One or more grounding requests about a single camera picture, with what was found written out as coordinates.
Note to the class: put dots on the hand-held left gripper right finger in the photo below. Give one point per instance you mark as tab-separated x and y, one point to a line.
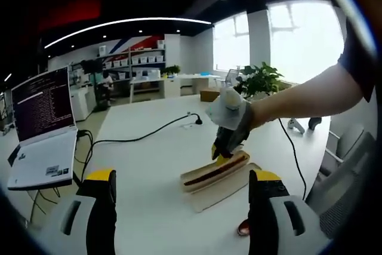
265	207

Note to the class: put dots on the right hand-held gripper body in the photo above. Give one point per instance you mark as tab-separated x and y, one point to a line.
228	111

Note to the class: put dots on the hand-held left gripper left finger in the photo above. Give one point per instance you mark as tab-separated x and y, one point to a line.
101	207

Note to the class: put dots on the dark red chopstick utensil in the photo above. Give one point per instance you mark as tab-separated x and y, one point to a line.
209	173

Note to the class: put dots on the cardboard box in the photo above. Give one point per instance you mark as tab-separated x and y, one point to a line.
209	94

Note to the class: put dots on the red round object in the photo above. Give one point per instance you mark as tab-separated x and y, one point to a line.
243	228

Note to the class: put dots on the large green potted plant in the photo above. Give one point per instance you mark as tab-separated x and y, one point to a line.
259	80

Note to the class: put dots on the white controller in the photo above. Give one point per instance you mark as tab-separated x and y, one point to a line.
296	125

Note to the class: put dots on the small green potted plant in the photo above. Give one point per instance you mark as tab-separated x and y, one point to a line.
171	70

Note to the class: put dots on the black curved object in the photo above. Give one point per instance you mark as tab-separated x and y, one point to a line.
314	122

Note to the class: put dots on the grey office chair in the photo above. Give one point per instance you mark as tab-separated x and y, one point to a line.
346	171

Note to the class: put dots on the white laptop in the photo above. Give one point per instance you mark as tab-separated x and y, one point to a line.
44	135

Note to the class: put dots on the shelf with white bins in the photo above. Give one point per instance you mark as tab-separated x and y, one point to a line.
134	58

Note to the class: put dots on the ceiling light strip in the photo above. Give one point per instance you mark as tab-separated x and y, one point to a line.
125	26

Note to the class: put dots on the person's dark blue shirt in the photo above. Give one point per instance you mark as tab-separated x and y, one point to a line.
361	58

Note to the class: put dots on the black monitor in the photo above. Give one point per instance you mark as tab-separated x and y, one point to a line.
91	66

